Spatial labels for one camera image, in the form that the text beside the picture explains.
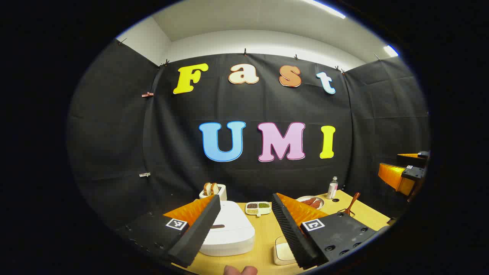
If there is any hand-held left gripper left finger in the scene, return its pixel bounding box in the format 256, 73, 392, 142
115, 194, 222, 269

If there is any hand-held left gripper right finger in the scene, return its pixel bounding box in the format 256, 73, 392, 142
271, 192, 391, 270

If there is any white rice cooker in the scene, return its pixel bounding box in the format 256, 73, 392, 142
199, 200, 256, 257

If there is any brown wooden spoon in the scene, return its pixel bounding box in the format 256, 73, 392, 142
343, 192, 361, 215

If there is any white divided dish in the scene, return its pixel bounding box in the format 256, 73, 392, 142
245, 201, 272, 217

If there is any white toaster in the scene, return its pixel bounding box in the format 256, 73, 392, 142
199, 184, 227, 202

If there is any white round plate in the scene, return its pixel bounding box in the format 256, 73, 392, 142
296, 196, 325, 210

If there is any clear bottle pink label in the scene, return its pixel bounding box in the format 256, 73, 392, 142
327, 176, 339, 200

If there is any black backdrop cloth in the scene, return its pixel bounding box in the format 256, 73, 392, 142
67, 38, 431, 233

